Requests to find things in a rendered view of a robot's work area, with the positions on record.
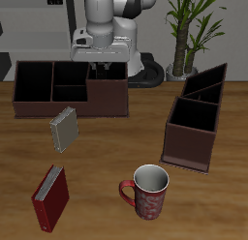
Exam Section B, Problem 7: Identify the dark brown desk caddy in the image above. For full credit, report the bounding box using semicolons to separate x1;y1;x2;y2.
159;62;229;176
12;59;131;119

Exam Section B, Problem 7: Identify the green pot plant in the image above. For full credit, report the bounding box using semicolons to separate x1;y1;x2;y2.
164;0;230;83

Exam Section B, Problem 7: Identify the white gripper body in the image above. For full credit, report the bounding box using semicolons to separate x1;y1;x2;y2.
70;36;133;64

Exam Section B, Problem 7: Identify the grey book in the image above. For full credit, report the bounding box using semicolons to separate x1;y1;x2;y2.
48;105;80;155

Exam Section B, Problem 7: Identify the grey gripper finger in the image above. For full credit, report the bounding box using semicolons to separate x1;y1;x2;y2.
103;62;112;78
90;62;99;79

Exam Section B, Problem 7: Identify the red patterned mug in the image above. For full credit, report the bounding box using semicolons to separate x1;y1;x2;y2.
118;164;171;222

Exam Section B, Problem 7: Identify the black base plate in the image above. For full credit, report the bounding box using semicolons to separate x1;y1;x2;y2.
127;52;166;89

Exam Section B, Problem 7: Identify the red book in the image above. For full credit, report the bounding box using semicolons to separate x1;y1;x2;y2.
30;164;71;234

